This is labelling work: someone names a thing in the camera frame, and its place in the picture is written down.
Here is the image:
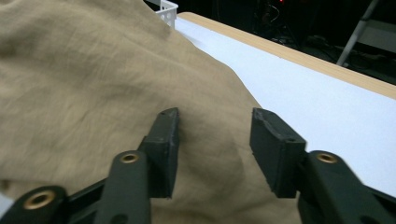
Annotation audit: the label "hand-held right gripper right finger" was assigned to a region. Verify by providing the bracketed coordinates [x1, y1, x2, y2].
[249, 107, 307, 199]

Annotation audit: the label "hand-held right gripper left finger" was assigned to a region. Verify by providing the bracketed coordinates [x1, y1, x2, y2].
[138, 107, 180, 199]

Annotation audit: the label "tan pants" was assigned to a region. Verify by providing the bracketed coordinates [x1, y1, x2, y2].
[0, 0, 302, 224]

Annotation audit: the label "white perforated plastic basket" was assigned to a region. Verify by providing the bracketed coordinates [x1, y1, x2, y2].
[153, 0, 179, 29]

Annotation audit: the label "white desk with grey legs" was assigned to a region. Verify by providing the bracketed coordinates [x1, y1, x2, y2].
[335, 0, 396, 68]

